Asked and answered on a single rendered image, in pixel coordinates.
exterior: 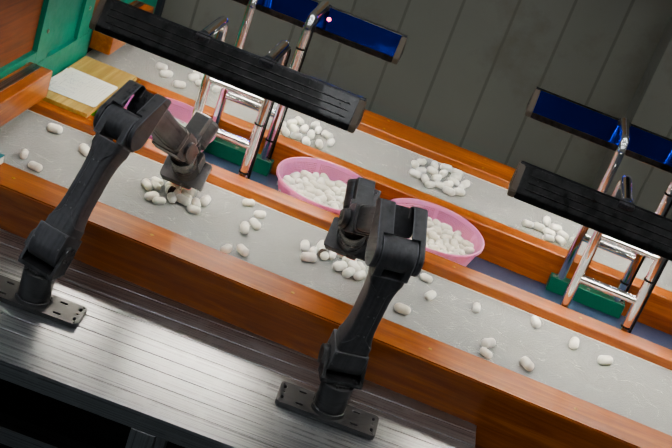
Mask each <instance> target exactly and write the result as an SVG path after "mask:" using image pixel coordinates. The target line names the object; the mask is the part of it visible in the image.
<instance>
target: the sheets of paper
mask: <svg viewBox="0 0 672 448"><path fill-rule="evenodd" d="M116 89H118V87H117V86H114V85H111V84H109V83H107V82H104V81H102V80H100V79H97V78H95V77H93V76H90V75H88V74H86V73H83V72H81V71H78V70H76V69H74V68H71V67H70V68H66V69H65V70H64V71H63V72H61V73H59V74H57V75H56V76H54V77H52V78H51V80H50V85H49V89H48V90H51V91H53V92H56V93H58V94H61V95H63V96H66V97H69V98H71V99H74V100H76V101H79V102H81V103H84V104H86V105H89V106H91V107H96V106H97V105H98V104H99V103H100V102H101V101H103V100H104V99H105V98H106V97H108V96H109V95H110V94H111V93H113V92H114V91H115V90H116Z"/></svg>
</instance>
